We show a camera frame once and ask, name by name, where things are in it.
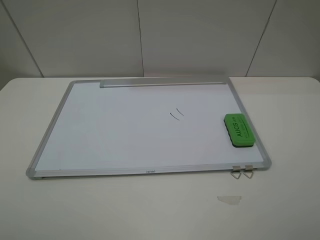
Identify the right metal hanging clip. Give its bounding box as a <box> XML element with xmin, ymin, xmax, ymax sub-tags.
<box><xmin>242</xmin><ymin>165</ymin><xmax>256</xmax><ymax>179</ymax></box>

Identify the left metal hanging clip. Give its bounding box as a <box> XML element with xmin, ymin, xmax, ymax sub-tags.
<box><xmin>230</xmin><ymin>166</ymin><xmax>242</xmax><ymax>180</ymax></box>

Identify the green whiteboard eraser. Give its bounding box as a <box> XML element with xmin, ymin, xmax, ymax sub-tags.
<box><xmin>223</xmin><ymin>113</ymin><xmax>256</xmax><ymax>148</ymax></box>

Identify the white aluminium-framed whiteboard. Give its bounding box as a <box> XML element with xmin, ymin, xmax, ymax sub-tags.
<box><xmin>26</xmin><ymin>75</ymin><xmax>272</xmax><ymax>180</ymax></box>

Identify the metal hanging clip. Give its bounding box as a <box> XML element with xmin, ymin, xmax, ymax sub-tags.
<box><xmin>242</xmin><ymin>165</ymin><xmax>256</xmax><ymax>179</ymax></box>
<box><xmin>230</xmin><ymin>166</ymin><xmax>242</xmax><ymax>180</ymax></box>

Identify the clear tape scrap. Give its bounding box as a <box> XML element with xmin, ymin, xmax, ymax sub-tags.
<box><xmin>217</xmin><ymin>196</ymin><xmax>242</xmax><ymax>206</ymax></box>

